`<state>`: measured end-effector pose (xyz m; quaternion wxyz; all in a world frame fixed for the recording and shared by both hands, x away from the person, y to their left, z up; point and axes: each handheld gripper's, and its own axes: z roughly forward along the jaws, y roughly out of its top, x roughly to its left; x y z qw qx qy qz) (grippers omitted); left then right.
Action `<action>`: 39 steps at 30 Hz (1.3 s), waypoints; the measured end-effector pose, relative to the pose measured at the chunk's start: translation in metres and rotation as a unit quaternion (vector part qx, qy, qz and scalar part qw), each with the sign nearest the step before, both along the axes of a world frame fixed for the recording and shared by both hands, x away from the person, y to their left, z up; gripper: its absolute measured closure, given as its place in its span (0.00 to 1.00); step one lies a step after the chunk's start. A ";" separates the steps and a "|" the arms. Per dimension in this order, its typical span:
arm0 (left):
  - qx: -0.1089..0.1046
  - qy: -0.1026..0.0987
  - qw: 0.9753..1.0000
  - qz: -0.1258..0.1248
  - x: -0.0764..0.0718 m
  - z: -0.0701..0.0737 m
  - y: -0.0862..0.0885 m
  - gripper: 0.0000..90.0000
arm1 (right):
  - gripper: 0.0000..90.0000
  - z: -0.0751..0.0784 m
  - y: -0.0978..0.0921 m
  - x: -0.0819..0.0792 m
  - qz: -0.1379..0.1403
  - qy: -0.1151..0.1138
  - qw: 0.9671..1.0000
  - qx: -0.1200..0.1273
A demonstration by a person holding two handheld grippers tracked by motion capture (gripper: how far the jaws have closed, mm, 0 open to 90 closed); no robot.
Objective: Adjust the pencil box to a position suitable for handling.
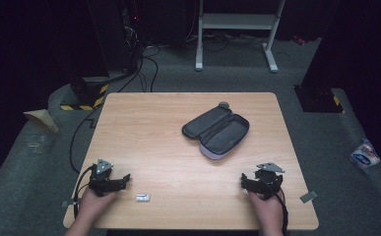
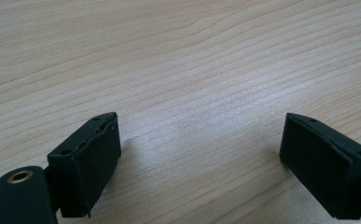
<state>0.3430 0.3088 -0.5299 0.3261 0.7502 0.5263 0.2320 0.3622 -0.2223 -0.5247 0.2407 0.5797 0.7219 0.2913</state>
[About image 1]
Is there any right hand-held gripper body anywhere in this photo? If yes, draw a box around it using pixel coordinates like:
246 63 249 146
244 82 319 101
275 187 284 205
254 161 286 201

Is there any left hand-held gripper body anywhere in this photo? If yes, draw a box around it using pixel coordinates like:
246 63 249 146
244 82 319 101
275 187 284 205
88 157 121 198

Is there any grey zipper case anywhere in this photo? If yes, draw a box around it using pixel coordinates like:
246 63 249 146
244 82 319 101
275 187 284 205
181 105 251 161

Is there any person's right hand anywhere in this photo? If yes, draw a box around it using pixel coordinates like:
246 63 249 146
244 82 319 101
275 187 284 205
247 191 285 225

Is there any person's left hand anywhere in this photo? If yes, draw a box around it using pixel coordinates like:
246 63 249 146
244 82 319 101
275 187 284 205
78 188 119 220

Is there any grey tape tab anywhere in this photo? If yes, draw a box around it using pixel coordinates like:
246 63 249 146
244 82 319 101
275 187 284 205
299 190 319 205
60 198 80 208

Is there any beige cardboard piece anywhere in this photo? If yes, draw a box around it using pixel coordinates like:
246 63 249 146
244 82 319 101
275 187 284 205
23 108 60 134

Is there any black yellow striped base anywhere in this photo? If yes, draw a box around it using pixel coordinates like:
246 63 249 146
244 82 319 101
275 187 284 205
59 76 110 112

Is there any black base with yellow mark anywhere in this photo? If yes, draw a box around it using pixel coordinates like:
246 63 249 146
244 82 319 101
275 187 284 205
293 84 346 114

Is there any white blue tissue pack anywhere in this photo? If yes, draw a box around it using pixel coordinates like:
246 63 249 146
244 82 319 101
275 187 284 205
349 138 381 170

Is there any small red object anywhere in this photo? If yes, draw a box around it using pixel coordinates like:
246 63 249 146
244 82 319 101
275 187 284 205
291 34 308 46

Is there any black equipment rack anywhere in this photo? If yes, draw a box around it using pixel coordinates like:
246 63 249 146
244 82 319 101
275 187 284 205
120 0 145 74

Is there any white metal stand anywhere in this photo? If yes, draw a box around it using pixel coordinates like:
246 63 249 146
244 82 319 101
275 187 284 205
195 0 286 74

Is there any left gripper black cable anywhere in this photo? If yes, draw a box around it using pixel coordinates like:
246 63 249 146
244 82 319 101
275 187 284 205
73 164 97 220

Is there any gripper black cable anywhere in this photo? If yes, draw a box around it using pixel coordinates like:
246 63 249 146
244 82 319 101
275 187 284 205
270 187 289 236
73 164 97 220

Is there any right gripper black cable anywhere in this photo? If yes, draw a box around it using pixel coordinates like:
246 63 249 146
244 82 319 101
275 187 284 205
270 187 289 236

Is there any black floor cable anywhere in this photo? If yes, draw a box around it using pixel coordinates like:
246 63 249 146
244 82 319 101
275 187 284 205
68 104 105 175

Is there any bundle of black floor cables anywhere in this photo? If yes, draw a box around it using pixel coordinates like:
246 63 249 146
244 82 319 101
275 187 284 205
102 45 161 93

